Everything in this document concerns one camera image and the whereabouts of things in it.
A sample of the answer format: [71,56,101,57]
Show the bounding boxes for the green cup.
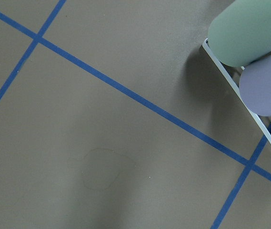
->
[207,0,271,67]

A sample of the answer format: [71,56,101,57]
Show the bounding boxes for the purple cup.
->
[239,55,271,116]

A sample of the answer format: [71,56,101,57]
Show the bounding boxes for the white wire cup rack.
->
[202,38,271,145]

